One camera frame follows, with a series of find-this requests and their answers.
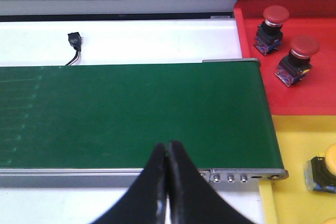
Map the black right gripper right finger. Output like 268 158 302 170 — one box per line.
167 141 252 223

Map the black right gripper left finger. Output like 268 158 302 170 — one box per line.
93 143 166 223

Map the yellow mushroom push button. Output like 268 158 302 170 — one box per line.
322 217 336 224
304 144 335 194

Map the red mushroom push button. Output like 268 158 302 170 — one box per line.
275 35 320 87
254 5 289 56

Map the yellow plastic tray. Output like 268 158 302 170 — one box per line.
259 115 335 223

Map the red plastic tray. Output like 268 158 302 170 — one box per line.
234 0 335 115

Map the aluminium conveyor frame rail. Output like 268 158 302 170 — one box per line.
0 58 289 191

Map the thin sensor cable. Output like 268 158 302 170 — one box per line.
65 48 81 66

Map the small black bracket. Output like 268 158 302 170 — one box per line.
68 32 81 51

